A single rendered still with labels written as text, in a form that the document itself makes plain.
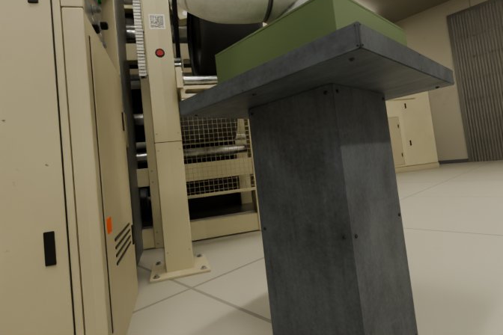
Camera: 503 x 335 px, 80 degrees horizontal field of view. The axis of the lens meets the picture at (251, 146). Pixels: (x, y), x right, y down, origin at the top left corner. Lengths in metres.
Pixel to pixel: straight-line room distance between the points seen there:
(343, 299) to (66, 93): 0.77
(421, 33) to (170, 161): 7.76
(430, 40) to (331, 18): 8.00
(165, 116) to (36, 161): 0.79
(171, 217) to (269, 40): 1.05
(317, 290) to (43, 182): 0.66
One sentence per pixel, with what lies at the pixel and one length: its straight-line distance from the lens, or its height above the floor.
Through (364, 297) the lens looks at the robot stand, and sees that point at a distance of 0.68.
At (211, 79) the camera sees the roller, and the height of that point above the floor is 0.90.
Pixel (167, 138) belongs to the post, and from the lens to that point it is 1.49.
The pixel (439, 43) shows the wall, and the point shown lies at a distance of 8.47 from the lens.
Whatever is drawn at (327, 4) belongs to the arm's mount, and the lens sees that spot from 0.58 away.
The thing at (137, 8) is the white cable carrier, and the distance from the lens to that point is 1.71.
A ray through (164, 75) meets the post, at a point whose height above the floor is 0.95.
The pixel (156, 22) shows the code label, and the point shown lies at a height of 1.21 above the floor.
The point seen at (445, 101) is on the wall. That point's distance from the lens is 8.22.
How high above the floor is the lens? 0.47
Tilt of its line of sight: 3 degrees up
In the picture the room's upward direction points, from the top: 6 degrees counter-clockwise
